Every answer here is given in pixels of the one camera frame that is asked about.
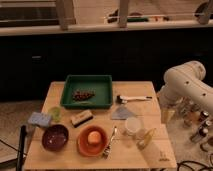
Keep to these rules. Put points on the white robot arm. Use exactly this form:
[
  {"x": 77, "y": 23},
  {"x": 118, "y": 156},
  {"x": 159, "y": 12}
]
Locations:
[{"x": 186, "y": 80}]

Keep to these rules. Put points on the orange bowl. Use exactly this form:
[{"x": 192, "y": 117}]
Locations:
[{"x": 90, "y": 150}]

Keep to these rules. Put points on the purple bowl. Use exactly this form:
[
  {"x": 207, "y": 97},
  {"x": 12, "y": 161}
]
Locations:
[{"x": 55, "y": 137}]

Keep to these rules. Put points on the green plastic tray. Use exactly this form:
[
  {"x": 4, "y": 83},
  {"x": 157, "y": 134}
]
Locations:
[{"x": 100, "y": 84}]

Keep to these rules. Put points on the brown grape bunch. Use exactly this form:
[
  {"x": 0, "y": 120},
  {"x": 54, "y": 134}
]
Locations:
[{"x": 83, "y": 95}]

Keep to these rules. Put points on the grey triangular cloth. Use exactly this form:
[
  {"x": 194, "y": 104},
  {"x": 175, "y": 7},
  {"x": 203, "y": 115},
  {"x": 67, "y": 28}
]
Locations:
[{"x": 121, "y": 113}]

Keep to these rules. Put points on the wooden block eraser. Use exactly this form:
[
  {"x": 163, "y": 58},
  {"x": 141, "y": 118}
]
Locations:
[{"x": 81, "y": 118}]

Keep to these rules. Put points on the white plastic cup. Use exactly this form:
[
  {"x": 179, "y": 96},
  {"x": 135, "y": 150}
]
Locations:
[{"x": 133, "y": 126}]

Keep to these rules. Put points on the orange fruit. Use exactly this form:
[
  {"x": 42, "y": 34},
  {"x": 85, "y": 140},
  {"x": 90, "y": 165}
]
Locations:
[{"x": 94, "y": 137}]

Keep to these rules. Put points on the green small cup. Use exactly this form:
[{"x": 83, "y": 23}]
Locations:
[{"x": 54, "y": 112}]

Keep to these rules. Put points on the metal fork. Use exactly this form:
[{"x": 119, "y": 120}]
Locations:
[{"x": 106, "y": 151}]

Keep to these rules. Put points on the blue sponge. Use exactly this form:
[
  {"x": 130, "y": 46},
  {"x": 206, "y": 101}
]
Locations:
[{"x": 39, "y": 119}]

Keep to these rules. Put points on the black pole at left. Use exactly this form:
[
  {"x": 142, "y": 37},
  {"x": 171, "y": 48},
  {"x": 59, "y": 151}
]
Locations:
[{"x": 20, "y": 152}]

